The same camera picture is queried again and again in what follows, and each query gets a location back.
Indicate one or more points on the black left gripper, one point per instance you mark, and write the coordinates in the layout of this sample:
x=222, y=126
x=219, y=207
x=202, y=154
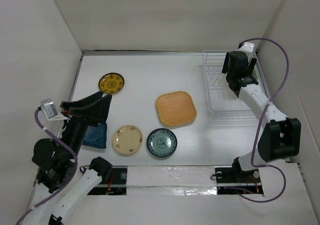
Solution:
x=91, y=109

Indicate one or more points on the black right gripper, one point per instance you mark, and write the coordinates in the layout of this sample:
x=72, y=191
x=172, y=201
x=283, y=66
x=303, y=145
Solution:
x=251, y=66

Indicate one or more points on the light blue divided plate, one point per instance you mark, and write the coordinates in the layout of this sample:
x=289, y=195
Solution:
x=254, y=73

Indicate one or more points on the cream floral round plate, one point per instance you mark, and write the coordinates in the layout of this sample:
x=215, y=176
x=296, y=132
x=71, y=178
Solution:
x=127, y=140

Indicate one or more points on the blue white patterned bowl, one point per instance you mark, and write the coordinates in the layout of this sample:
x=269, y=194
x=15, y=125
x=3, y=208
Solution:
x=162, y=143

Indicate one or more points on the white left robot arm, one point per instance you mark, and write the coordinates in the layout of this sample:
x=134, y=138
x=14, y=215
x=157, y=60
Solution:
x=57, y=158

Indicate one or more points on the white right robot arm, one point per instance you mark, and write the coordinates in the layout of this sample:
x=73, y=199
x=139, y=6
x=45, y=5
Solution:
x=280, y=138

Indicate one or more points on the dark blue plate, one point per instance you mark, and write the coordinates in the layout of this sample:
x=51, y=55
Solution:
x=96, y=136

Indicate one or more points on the yellow brown round plate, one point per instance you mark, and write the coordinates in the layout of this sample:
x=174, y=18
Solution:
x=111, y=83

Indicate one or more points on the orange square woven tray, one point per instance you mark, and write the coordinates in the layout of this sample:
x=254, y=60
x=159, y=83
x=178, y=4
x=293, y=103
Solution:
x=176, y=108

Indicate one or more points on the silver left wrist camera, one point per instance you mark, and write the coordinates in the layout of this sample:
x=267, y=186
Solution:
x=49, y=109

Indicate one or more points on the white wire dish rack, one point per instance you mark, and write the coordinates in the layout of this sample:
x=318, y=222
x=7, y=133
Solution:
x=222, y=103

